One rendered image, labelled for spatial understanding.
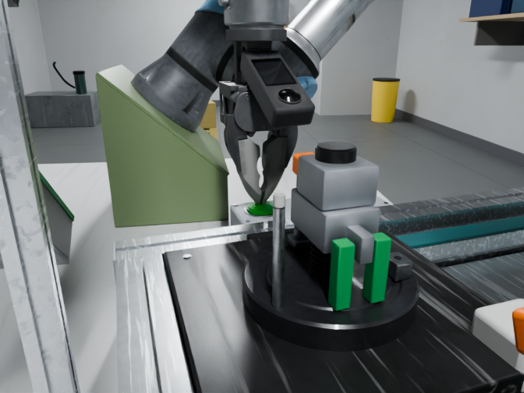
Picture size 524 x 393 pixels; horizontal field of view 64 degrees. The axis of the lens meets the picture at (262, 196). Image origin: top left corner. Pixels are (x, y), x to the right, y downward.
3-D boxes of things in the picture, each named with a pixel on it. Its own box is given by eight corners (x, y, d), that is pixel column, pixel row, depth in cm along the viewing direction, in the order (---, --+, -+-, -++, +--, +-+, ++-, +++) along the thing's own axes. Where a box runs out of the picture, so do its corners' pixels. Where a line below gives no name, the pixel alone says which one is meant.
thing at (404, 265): (380, 270, 35) (382, 253, 34) (396, 267, 35) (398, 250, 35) (394, 281, 33) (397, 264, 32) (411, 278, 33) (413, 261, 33)
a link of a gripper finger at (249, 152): (249, 192, 60) (249, 126, 56) (263, 207, 54) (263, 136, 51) (228, 194, 59) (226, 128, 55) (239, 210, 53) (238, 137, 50)
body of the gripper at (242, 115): (271, 123, 59) (272, 30, 55) (295, 136, 51) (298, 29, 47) (217, 126, 57) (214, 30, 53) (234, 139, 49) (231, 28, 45)
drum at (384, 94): (400, 122, 653) (405, 79, 631) (374, 123, 648) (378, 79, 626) (389, 118, 691) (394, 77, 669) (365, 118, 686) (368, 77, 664)
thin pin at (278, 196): (270, 302, 30) (271, 191, 27) (281, 301, 31) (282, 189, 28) (274, 309, 30) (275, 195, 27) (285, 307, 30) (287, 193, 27)
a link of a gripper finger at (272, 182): (270, 189, 60) (270, 125, 57) (285, 203, 55) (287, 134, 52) (249, 192, 60) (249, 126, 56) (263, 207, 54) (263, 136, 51)
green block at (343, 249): (327, 302, 30) (331, 239, 29) (341, 299, 31) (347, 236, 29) (334, 312, 29) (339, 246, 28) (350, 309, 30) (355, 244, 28)
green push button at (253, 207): (242, 216, 57) (242, 202, 56) (271, 212, 58) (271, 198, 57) (252, 228, 53) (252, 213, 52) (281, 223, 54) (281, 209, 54)
